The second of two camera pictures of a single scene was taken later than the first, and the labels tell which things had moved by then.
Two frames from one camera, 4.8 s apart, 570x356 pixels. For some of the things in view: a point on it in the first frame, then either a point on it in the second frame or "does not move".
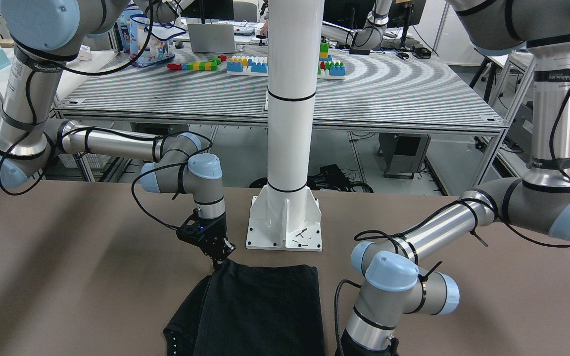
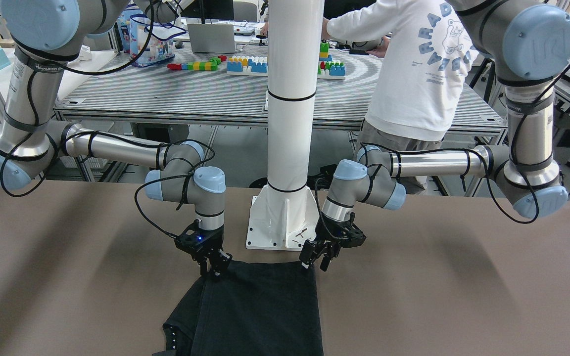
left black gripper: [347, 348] to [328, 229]
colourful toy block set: [257, 65] does not move
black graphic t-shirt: [246, 309] does not move
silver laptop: [212, 38] does not move
